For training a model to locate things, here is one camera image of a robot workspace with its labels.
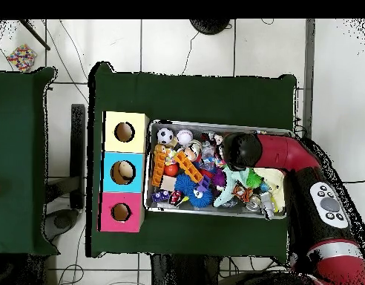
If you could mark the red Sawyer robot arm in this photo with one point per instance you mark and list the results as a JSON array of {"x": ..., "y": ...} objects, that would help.
[{"x": 289, "y": 151}]

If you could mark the wooden box with three holes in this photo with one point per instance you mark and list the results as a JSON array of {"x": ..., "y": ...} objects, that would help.
[{"x": 109, "y": 184}]

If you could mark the long orange toy brick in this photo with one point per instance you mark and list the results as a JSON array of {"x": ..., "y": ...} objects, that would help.
[{"x": 188, "y": 167}]

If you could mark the baseball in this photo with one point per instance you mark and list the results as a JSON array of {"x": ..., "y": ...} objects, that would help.
[{"x": 185, "y": 137}]

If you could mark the soccer ball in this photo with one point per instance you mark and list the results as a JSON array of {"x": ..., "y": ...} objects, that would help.
[{"x": 165, "y": 136}]

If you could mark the wooden block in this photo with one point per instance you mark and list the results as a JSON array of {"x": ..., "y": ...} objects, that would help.
[{"x": 169, "y": 183}]

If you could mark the mint green cloth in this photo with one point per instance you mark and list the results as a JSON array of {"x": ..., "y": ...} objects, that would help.
[{"x": 227, "y": 193}]

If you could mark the dark green table cloth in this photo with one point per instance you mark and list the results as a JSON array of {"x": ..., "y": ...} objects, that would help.
[
  {"x": 185, "y": 95},
  {"x": 19, "y": 178}
]

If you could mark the cream knitted cloth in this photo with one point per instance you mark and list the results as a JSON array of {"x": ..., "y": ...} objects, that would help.
[{"x": 274, "y": 178}]

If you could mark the silver toy robot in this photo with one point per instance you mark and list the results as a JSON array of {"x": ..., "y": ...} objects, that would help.
[{"x": 267, "y": 204}]

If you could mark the black upright panel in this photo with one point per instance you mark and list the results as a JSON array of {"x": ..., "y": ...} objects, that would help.
[{"x": 77, "y": 154}]

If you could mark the black round stand base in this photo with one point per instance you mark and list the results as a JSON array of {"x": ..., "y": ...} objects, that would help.
[{"x": 210, "y": 26}]

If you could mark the multicoloured speckled cloth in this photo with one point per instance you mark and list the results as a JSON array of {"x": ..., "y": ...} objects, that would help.
[{"x": 22, "y": 57}]

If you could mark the black rod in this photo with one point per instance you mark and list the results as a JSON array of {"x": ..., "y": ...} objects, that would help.
[{"x": 34, "y": 34}]

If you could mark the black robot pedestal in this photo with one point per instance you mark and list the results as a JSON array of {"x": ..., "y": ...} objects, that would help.
[{"x": 182, "y": 271}]

